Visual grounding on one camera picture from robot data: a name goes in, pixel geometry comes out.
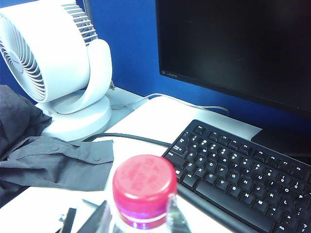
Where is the right gripper pale right finger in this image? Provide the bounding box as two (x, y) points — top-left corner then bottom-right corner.
(166, 193), (192, 233)

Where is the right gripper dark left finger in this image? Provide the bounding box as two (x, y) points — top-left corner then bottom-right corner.
(77, 200), (111, 233)

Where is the clear plastic water bottle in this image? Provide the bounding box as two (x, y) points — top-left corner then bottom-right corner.
(108, 194), (193, 233)

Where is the red bottle cap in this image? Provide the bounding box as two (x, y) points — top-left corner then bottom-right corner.
(112, 154), (178, 216)

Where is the dark grey cloth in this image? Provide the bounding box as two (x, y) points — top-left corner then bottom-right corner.
(0, 84), (115, 210)

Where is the black Logitech keyboard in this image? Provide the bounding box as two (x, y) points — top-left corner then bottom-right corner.
(161, 119), (311, 233)

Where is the black monitor stand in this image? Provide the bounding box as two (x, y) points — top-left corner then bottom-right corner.
(251, 125), (311, 166)

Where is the black ASUS monitor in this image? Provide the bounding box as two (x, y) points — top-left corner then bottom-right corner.
(155, 0), (311, 120)

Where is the black keyboard cable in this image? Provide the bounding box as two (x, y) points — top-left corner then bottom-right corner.
(83, 132), (172, 148)

